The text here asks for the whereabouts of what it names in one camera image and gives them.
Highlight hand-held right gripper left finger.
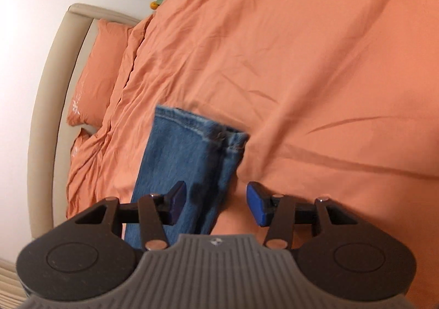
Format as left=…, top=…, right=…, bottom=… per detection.
left=74, top=180, right=188, bottom=251

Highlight orange pillow under duvet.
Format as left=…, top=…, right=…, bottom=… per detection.
left=69, top=128, right=92, bottom=160

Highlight orange duvet cover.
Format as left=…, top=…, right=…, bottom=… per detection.
left=65, top=0, right=439, bottom=251

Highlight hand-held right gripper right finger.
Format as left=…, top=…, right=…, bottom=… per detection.
left=246, top=182, right=365, bottom=250

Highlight large orange embroidered pillow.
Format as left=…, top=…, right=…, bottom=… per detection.
left=66, top=19, right=138, bottom=127

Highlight beige curtain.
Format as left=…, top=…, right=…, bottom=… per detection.
left=0, top=257, right=30, bottom=309

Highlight blue denim pants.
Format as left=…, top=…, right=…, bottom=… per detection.
left=123, top=105, right=250, bottom=250

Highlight beige upholstered headboard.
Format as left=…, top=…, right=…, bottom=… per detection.
left=27, top=3, right=146, bottom=240

